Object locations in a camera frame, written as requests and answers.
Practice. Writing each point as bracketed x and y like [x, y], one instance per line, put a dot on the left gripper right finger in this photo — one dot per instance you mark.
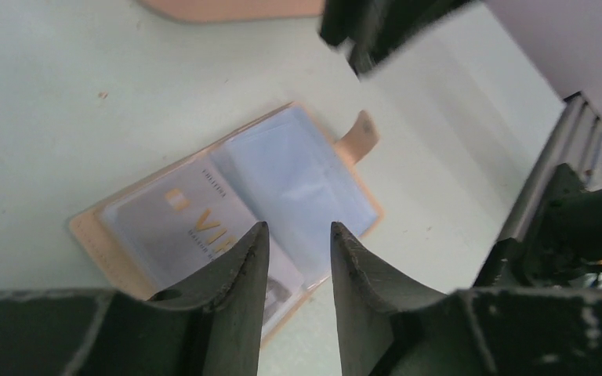
[390, 324]

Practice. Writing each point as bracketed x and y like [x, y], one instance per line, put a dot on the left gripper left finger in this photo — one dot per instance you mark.
[208, 324]

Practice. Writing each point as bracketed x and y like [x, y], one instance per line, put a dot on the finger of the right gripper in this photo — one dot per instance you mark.
[377, 28]

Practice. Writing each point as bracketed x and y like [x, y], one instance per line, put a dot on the silver white VIP card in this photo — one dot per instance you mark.
[180, 222]

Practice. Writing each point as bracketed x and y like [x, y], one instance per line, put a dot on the pink oval card tray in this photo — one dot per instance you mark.
[212, 11]

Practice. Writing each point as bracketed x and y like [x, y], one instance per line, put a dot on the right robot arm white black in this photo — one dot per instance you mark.
[553, 235]

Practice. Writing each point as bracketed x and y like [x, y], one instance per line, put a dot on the aluminium frame rail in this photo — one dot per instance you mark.
[576, 140]

